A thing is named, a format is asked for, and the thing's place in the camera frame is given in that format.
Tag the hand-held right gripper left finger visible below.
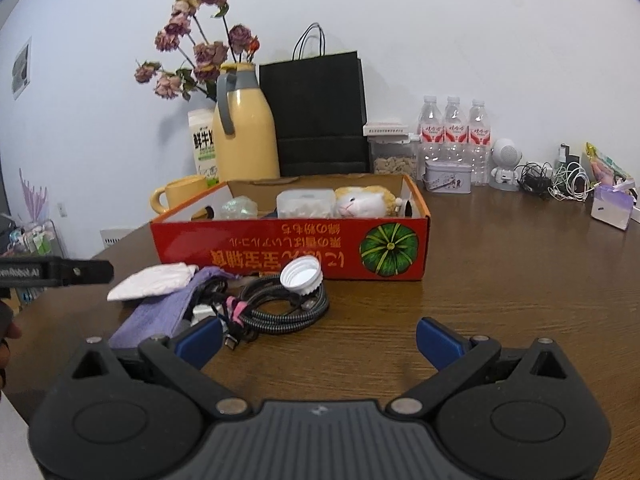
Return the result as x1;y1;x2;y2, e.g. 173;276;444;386
62;316;251;419

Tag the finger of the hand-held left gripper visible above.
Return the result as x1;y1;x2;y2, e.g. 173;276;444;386
52;257;115;287

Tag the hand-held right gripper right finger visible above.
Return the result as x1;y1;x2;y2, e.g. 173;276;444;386
387;316;569;419

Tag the purple cloth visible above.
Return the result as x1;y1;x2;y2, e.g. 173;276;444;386
107;266;241;351

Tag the white cloth pad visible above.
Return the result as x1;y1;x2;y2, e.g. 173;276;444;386
106;262;199;302

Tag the black braided cable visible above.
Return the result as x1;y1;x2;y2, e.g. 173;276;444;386
220;272;331;352

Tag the white bottle cap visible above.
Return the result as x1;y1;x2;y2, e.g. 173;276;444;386
280;256;323;296

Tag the red cardboard box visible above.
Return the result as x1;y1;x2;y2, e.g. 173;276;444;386
149;172;432;281

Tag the glittery clear plastic bag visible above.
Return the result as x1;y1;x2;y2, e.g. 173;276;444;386
220;196;261;221

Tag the yellow plush toy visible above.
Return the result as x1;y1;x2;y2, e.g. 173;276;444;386
334;185;403;218

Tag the clear cotton swab box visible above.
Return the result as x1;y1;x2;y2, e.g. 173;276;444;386
276;189;337;219

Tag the person's left hand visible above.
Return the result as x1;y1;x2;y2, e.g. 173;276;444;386
0;300;24;397

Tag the white charger plug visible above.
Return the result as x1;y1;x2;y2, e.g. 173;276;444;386
190;302;219;324

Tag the purple coral ornament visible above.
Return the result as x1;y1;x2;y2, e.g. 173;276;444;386
18;167;48;223

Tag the yellow mug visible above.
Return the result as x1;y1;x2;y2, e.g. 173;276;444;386
151;175;211;216

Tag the grey tin box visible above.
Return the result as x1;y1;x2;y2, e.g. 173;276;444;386
424;161;472;194

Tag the white milk carton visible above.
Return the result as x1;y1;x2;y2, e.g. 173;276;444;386
187;108;221;183

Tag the clear seed container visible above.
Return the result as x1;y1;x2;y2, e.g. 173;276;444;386
369;135;420;176

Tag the white robot speaker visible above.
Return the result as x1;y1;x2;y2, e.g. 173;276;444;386
490;138;523;191

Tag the clear water bottle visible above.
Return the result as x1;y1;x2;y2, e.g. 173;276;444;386
442;96;468;163
467;99;492;186
419;95;446;163

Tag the yellow thermos jug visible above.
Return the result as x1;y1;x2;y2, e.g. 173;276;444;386
212;62;281;183

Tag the flat white box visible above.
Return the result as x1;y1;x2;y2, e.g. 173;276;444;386
363;121;410;137

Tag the purple tissue pack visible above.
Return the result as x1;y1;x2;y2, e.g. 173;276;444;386
590;180;637;231

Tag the small black device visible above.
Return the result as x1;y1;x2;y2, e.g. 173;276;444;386
557;143;581;171

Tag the yellow snack bag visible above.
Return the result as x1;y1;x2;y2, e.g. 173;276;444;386
585;142;633;186

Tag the dried rose bouquet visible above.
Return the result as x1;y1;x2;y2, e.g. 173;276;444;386
133;0;261;101

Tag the black paper bag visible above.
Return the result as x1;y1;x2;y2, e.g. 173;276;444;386
258;22;372;177

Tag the wire storage rack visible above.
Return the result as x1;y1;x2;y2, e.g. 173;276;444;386
0;215;68;306

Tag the black charger cable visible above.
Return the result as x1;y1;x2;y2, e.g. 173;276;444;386
514;161;553;196

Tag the wall poster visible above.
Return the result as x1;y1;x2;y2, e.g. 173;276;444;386
11;37;33;101

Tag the white cable bundle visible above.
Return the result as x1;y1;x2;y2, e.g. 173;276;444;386
547;160;591;202

